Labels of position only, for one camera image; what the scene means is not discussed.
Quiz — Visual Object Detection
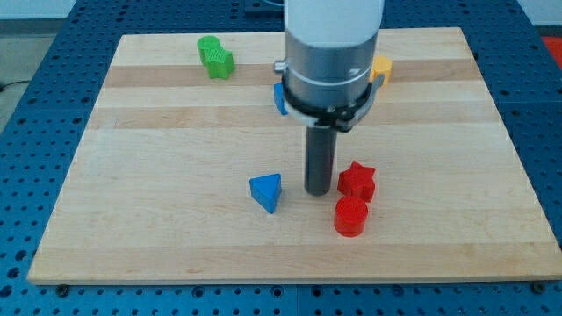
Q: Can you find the blue cube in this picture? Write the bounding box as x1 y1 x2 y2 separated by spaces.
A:
273 82 288 116

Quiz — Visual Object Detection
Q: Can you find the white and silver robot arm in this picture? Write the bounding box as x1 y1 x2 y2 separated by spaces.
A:
274 0 385 133

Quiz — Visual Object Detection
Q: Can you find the wooden board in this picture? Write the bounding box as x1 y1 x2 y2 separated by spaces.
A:
28 27 561 285

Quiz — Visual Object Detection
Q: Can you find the blue triangle block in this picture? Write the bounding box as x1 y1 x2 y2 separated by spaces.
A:
249 174 282 214

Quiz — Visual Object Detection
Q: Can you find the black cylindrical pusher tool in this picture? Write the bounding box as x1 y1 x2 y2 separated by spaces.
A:
305 127 337 197

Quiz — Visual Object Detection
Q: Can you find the red star block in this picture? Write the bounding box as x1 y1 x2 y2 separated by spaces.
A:
337 161 377 203

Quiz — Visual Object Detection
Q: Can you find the red cylinder block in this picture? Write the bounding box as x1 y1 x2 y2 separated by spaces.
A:
334 196 369 237

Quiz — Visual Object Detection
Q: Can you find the green star block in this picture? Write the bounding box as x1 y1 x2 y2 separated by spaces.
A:
205 48 235 79

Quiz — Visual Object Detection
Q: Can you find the green cylinder block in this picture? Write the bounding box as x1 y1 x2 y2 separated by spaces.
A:
197 35 221 66

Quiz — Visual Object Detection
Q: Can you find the yellow block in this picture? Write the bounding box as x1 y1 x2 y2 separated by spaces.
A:
370 55 393 87

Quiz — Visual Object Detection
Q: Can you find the red object at right edge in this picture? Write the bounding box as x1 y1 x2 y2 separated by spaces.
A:
542 36 562 68

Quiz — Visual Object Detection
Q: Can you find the black cable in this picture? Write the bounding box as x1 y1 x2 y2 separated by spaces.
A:
0 79 30 93

